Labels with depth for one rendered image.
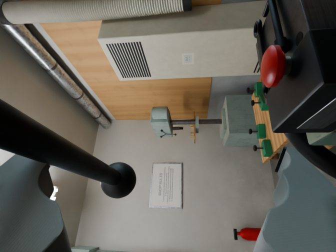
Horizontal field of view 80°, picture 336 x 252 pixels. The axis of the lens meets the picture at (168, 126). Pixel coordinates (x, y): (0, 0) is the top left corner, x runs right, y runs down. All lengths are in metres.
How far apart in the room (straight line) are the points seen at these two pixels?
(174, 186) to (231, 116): 1.32
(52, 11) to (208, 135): 2.45
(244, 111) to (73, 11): 1.84
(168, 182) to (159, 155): 0.43
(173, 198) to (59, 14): 2.43
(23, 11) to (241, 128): 2.15
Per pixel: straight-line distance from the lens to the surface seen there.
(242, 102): 2.44
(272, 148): 1.62
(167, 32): 1.62
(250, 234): 2.90
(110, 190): 0.20
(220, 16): 1.72
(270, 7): 0.23
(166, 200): 3.01
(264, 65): 0.17
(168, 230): 3.02
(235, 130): 2.27
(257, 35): 0.27
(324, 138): 0.24
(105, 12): 1.73
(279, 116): 0.19
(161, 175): 3.07
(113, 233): 3.20
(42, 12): 1.95
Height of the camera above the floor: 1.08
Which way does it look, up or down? 7 degrees up
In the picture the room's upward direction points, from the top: 91 degrees counter-clockwise
